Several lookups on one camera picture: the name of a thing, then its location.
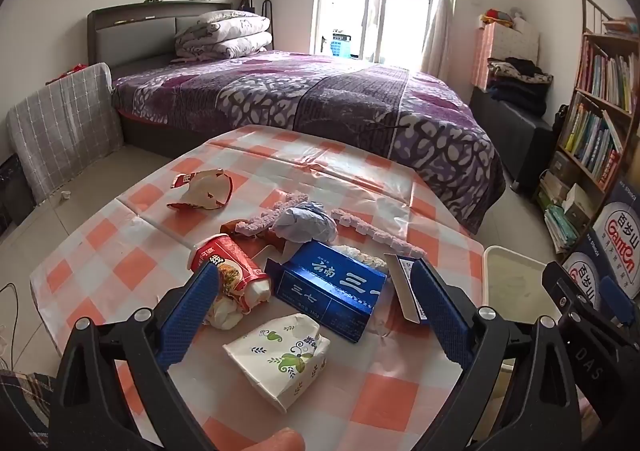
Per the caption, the folded white floral quilt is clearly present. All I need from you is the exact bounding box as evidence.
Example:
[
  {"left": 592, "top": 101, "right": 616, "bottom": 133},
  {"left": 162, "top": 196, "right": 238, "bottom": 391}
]
[{"left": 173, "top": 11, "right": 273, "bottom": 62}]

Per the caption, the orange checked tablecloth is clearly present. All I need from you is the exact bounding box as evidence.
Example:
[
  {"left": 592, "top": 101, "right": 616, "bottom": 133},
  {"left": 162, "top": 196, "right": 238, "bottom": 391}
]
[{"left": 29, "top": 125, "right": 501, "bottom": 451}]

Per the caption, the row of tall books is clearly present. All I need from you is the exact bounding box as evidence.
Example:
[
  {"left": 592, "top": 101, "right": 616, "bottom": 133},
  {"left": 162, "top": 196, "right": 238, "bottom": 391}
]
[{"left": 575, "top": 41, "right": 640, "bottom": 114}]

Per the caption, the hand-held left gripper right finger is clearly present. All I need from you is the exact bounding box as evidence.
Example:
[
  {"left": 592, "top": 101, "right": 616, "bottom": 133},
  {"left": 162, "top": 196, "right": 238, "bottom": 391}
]
[{"left": 407, "top": 258, "right": 592, "bottom": 451}]

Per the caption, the pile of folded clothes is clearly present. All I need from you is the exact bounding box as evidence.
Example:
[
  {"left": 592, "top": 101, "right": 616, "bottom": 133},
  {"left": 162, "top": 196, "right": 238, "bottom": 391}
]
[{"left": 487, "top": 57, "right": 553, "bottom": 116}]

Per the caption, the crumpled white tissue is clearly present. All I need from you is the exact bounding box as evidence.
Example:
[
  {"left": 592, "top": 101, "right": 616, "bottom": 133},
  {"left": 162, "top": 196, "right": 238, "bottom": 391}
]
[{"left": 207, "top": 291, "right": 251, "bottom": 332}]

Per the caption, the thin black cable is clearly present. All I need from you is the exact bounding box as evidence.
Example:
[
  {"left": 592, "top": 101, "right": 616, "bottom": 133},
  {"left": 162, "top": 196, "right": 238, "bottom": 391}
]
[{"left": 362, "top": 115, "right": 404, "bottom": 132}]

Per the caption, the plaid clothing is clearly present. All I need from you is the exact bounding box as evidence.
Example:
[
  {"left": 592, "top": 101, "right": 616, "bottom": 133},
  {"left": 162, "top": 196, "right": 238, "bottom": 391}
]
[{"left": 0, "top": 370, "right": 56, "bottom": 437}]

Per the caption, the torn red white wrapper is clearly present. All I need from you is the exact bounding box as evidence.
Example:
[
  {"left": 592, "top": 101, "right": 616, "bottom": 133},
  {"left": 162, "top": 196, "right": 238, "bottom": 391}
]
[{"left": 166, "top": 169, "right": 233, "bottom": 210}]

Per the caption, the red instant noodle cup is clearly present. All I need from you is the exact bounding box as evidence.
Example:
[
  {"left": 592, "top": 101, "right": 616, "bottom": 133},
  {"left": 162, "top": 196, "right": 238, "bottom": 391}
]
[{"left": 188, "top": 233, "right": 273, "bottom": 312}]

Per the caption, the person's left hand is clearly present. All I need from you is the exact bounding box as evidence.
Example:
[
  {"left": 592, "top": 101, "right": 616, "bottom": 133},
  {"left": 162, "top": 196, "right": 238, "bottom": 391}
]
[{"left": 252, "top": 428, "right": 307, "bottom": 451}]

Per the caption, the white green tissue box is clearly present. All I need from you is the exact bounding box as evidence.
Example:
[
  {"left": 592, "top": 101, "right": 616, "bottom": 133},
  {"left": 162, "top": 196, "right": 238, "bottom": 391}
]
[{"left": 562, "top": 183, "right": 596, "bottom": 228}]

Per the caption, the red cloth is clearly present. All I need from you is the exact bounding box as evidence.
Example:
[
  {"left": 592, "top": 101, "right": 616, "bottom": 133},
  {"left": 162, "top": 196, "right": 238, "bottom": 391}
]
[{"left": 47, "top": 63, "right": 88, "bottom": 84}]

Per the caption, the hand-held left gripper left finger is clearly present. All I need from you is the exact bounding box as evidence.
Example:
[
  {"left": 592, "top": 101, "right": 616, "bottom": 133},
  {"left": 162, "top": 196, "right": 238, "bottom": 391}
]
[{"left": 50, "top": 261, "right": 223, "bottom": 451}]

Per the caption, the blue plastic basket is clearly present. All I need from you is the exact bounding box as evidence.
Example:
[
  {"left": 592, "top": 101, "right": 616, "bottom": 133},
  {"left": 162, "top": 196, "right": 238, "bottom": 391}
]
[{"left": 330, "top": 33, "right": 354, "bottom": 58}]

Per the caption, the wooden bookshelf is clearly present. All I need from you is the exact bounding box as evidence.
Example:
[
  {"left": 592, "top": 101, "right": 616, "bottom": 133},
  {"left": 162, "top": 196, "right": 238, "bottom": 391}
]
[{"left": 532, "top": 0, "right": 640, "bottom": 257}]

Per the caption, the black appliance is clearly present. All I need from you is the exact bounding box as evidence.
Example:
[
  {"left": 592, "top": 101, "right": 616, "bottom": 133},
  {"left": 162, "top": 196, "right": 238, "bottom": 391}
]
[{"left": 0, "top": 153, "right": 37, "bottom": 232}]

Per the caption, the grey checked cloth cover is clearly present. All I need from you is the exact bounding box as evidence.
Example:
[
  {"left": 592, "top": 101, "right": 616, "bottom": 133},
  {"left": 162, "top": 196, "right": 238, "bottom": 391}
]
[{"left": 7, "top": 62, "right": 125, "bottom": 202}]

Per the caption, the stack of flat books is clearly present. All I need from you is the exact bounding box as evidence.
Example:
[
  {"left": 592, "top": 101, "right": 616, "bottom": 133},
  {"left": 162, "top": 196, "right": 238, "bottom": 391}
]
[{"left": 542, "top": 171, "right": 591, "bottom": 252}]

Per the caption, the black cable on floor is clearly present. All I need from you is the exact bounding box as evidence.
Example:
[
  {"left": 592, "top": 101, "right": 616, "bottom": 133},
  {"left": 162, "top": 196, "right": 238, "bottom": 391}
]
[{"left": 0, "top": 283, "right": 22, "bottom": 367}]

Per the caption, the blue cardboard box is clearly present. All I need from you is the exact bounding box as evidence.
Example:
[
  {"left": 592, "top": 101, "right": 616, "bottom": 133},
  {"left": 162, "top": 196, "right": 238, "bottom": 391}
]
[{"left": 265, "top": 240, "right": 390, "bottom": 344}]

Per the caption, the bed with purple cover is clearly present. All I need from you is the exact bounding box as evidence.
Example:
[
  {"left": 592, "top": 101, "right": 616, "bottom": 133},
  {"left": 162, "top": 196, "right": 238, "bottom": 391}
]
[{"left": 111, "top": 50, "right": 507, "bottom": 237}]

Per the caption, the white plastic bin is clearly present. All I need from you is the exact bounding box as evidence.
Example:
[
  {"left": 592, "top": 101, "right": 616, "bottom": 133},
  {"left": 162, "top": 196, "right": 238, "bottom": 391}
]
[{"left": 481, "top": 244, "right": 565, "bottom": 402}]

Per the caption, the black hanging bag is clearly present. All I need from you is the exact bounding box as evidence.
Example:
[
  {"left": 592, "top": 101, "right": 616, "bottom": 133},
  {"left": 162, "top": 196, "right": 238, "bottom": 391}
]
[{"left": 552, "top": 103, "right": 571, "bottom": 142}]

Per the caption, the blue white cardboard carton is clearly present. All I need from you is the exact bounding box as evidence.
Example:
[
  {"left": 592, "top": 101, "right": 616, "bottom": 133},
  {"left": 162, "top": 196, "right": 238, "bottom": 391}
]
[
  {"left": 592, "top": 176, "right": 640, "bottom": 262},
  {"left": 560, "top": 231, "right": 640, "bottom": 304}
]

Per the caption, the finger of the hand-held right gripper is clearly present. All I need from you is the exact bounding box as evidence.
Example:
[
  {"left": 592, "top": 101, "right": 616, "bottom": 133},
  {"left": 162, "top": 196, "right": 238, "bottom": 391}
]
[
  {"left": 542, "top": 261, "right": 584, "bottom": 321},
  {"left": 600, "top": 275, "right": 638, "bottom": 329}
]

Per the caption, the red yellow plush toy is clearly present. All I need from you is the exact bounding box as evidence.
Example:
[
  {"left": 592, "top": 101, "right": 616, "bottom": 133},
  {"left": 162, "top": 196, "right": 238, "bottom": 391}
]
[{"left": 480, "top": 8, "right": 513, "bottom": 26}]

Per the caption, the pink fabric cabinet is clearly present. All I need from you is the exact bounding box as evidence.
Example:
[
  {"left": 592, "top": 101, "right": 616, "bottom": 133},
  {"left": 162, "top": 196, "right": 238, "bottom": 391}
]
[{"left": 472, "top": 21, "right": 541, "bottom": 92}]

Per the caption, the black leather bench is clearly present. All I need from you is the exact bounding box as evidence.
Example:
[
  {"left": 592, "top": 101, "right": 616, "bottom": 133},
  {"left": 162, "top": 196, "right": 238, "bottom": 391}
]
[{"left": 470, "top": 86, "right": 555, "bottom": 192}]

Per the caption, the dark wooden bed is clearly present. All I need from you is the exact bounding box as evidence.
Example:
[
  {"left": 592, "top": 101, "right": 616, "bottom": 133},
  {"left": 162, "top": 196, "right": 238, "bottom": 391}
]
[{"left": 87, "top": 2, "right": 236, "bottom": 148}]

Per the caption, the row of colourful books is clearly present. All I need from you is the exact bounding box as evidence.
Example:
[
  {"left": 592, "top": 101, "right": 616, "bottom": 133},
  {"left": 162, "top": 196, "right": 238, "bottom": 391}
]
[{"left": 562, "top": 103, "right": 623, "bottom": 186}]

